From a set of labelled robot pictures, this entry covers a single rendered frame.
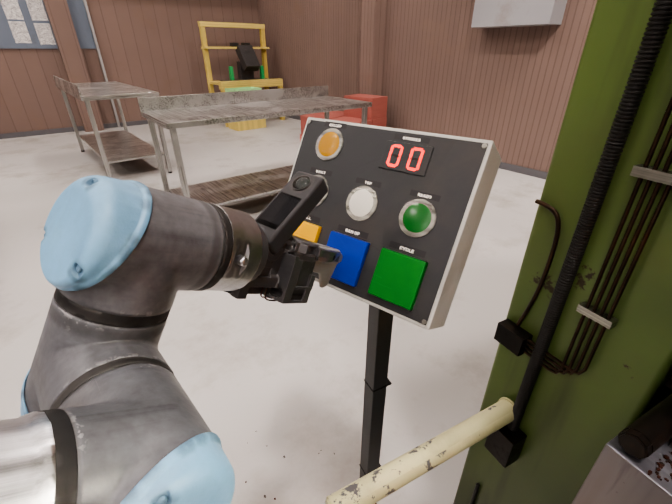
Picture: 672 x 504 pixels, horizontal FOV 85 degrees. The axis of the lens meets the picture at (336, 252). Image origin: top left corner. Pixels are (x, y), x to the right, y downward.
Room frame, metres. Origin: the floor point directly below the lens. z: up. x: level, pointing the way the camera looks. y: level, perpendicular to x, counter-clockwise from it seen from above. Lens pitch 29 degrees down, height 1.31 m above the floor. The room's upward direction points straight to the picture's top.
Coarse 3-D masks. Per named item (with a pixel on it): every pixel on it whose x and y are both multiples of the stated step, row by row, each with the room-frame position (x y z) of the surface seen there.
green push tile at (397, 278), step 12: (384, 252) 0.49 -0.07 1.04; (396, 252) 0.48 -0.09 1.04; (384, 264) 0.48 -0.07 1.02; (396, 264) 0.47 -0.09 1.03; (408, 264) 0.46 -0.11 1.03; (420, 264) 0.45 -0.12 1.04; (384, 276) 0.47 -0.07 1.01; (396, 276) 0.46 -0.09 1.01; (408, 276) 0.45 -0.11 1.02; (420, 276) 0.44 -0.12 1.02; (372, 288) 0.47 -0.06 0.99; (384, 288) 0.46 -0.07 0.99; (396, 288) 0.45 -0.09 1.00; (408, 288) 0.44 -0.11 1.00; (396, 300) 0.44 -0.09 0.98; (408, 300) 0.43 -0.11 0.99
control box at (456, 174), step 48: (384, 144) 0.60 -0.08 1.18; (432, 144) 0.56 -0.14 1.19; (480, 144) 0.52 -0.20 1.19; (336, 192) 0.60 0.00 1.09; (384, 192) 0.55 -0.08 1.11; (432, 192) 0.51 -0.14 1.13; (480, 192) 0.50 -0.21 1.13; (384, 240) 0.51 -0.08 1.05; (432, 240) 0.47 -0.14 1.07; (336, 288) 0.50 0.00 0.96; (432, 288) 0.43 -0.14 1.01
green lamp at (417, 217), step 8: (408, 208) 0.52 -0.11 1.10; (416, 208) 0.51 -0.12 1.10; (424, 208) 0.50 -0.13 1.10; (408, 216) 0.51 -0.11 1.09; (416, 216) 0.50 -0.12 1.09; (424, 216) 0.50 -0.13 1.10; (408, 224) 0.50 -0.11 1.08; (416, 224) 0.49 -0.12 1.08; (424, 224) 0.49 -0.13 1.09; (416, 232) 0.49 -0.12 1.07
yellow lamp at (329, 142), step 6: (330, 132) 0.67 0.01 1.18; (324, 138) 0.67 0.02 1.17; (330, 138) 0.66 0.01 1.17; (336, 138) 0.65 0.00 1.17; (324, 144) 0.66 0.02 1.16; (330, 144) 0.65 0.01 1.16; (336, 144) 0.65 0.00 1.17; (324, 150) 0.65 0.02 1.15; (330, 150) 0.65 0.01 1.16; (336, 150) 0.64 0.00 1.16
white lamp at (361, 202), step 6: (360, 192) 0.57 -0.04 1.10; (366, 192) 0.57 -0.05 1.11; (354, 198) 0.57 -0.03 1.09; (360, 198) 0.56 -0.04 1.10; (366, 198) 0.56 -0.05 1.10; (372, 198) 0.56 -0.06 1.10; (354, 204) 0.56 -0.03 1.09; (360, 204) 0.56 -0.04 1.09; (366, 204) 0.55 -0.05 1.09; (372, 204) 0.55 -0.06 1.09; (354, 210) 0.56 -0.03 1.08; (360, 210) 0.55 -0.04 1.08; (366, 210) 0.55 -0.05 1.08
